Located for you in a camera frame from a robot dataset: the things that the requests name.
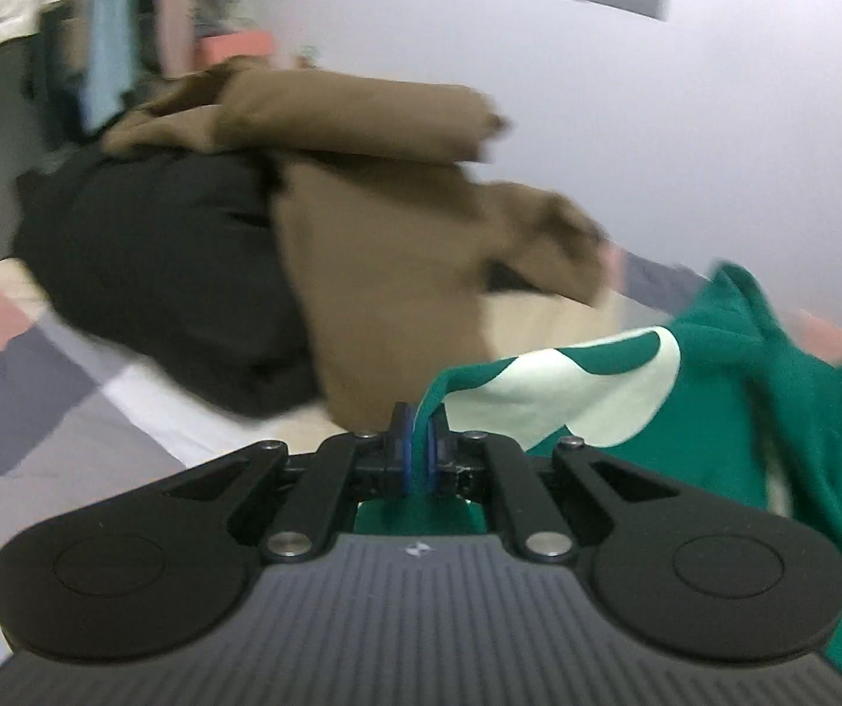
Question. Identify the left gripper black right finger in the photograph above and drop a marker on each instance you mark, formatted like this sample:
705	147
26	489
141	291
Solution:
682	569

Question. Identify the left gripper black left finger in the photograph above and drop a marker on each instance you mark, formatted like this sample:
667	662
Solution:
147	571

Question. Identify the green hooded sweatshirt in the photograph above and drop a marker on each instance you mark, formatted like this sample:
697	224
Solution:
720	398

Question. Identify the hanging clothes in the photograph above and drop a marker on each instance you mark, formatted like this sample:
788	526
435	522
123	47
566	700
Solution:
92	59

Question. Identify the colour-block bed sheet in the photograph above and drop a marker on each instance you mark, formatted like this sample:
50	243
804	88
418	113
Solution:
81	419

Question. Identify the black garment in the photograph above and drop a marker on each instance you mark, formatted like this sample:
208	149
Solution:
175	256

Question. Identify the brown jacket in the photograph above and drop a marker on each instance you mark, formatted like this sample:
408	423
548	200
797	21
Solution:
387	242

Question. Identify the pink box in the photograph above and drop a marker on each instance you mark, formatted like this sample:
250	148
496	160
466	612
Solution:
233	50

